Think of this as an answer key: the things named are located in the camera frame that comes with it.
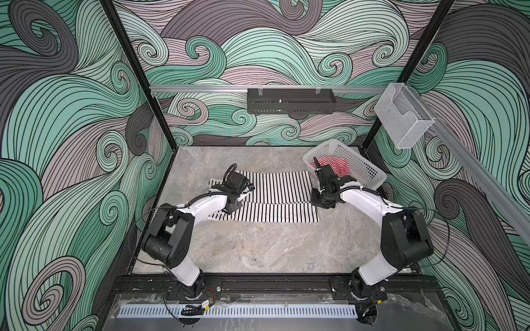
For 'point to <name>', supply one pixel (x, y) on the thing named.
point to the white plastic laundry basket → (366, 174)
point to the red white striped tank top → (339, 166)
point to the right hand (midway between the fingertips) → (311, 203)
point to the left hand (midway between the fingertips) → (229, 196)
